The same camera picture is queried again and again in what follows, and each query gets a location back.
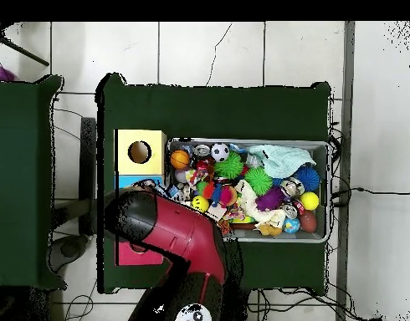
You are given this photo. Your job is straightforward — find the orange basketball toy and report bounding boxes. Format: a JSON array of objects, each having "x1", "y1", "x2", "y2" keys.
[{"x1": 170, "y1": 149, "x2": 192, "y2": 170}]

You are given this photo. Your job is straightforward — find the wooden box with three holes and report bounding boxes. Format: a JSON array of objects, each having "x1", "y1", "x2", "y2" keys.
[{"x1": 114, "y1": 129, "x2": 168, "y2": 267}]

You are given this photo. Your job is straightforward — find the silver mesh bin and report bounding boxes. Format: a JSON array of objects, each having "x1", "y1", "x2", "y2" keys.
[{"x1": 164, "y1": 137, "x2": 331, "y2": 244}]

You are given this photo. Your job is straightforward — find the yellow smiley face ball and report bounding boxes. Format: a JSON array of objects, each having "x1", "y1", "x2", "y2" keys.
[{"x1": 191, "y1": 195, "x2": 211, "y2": 213}]

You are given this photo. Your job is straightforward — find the green spiky ball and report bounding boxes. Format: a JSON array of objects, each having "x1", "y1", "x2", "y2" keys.
[
  {"x1": 243, "y1": 166, "x2": 274, "y2": 196},
  {"x1": 213, "y1": 150, "x2": 245, "y2": 180}
]

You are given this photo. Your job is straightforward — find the silver soda can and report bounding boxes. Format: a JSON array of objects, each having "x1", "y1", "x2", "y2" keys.
[{"x1": 192, "y1": 143, "x2": 212, "y2": 159}]

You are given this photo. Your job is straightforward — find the black and white soccer ball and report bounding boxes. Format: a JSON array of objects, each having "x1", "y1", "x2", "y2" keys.
[{"x1": 210, "y1": 142, "x2": 231, "y2": 163}]

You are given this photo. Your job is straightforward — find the orange tiger plush toy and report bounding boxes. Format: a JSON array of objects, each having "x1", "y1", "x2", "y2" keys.
[{"x1": 218, "y1": 218, "x2": 233, "y2": 236}]

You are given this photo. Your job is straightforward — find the mint green cloth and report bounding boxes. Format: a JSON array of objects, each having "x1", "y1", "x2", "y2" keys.
[{"x1": 246, "y1": 144, "x2": 317, "y2": 180}]

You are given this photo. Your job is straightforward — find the blue spiky ball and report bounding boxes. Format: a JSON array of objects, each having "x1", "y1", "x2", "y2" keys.
[{"x1": 293, "y1": 164, "x2": 322, "y2": 192}]

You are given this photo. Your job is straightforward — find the plain yellow ball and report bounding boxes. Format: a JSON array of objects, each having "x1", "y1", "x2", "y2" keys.
[{"x1": 299, "y1": 191, "x2": 320, "y2": 211}]

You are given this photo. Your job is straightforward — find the black flat panel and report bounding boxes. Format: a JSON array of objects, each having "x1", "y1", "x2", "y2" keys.
[{"x1": 79, "y1": 116, "x2": 97, "y2": 237}]

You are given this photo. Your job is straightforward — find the gray round base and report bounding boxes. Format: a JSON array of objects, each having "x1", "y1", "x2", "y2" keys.
[{"x1": 50, "y1": 233, "x2": 90, "y2": 272}]

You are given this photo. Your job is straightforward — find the black rod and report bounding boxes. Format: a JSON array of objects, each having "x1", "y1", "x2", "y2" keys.
[{"x1": 0, "y1": 36, "x2": 50, "y2": 67}]

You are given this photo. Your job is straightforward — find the purple object on floor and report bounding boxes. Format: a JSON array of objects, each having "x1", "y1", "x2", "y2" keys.
[{"x1": 0, "y1": 65, "x2": 16, "y2": 82}]

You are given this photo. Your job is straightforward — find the black cable on floor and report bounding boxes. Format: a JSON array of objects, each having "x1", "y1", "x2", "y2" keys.
[{"x1": 331, "y1": 186, "x2": 410, "y2": 199}]

